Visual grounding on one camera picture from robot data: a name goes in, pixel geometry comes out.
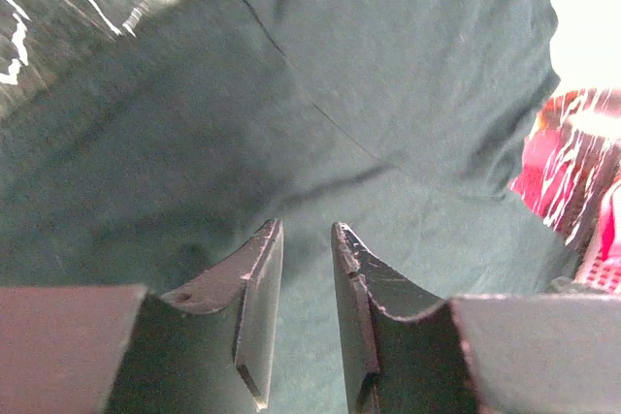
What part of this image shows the black t-shirt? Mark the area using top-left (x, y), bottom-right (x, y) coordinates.
top-left (1, 0), bottom-right (577, 413)

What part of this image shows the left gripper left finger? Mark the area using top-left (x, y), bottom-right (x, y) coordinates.
top-left (1, 220), bottom-right (284, 413)

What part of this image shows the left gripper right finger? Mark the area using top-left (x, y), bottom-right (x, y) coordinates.
top-left (331, 223), bottom-right (620, 413)

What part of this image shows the crumpled pink t-shirt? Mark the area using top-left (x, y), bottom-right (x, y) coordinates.
top-left (509, 88), bottom-right (620, 294)

